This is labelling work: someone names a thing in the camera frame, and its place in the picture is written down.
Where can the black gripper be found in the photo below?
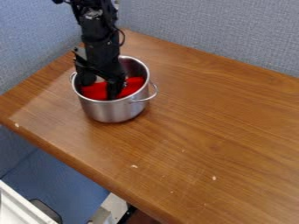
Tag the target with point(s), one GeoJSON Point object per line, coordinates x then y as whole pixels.
{"type": "Point", "coordinates": [97, 61]}

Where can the red cloth object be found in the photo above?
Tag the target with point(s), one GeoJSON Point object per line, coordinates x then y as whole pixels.
{"type": "Point", "coordinates": [97, 91]}

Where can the metal pot with handles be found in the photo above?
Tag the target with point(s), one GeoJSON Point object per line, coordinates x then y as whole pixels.
{"type": "Point", "coordinates": [130, 102]}

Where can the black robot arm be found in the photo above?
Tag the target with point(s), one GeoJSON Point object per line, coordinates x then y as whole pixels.
{"type": "Point", "coordinates": [97, 17]}

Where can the white appliance lower left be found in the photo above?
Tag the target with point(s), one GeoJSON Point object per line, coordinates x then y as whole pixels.
{"type": "Point", "coordinates": [18, 210]}

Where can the white table leg bracket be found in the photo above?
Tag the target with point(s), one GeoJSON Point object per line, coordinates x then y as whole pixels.
{"type": "Point", "coordinates": [112, 211]}

